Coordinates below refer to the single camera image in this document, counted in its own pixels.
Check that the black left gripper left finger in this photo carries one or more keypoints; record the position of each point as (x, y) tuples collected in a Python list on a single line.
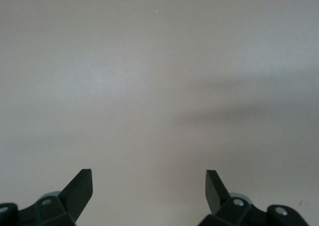
[(74, 196)]

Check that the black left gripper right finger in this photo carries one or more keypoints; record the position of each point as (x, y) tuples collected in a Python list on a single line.
[(214, 193)]

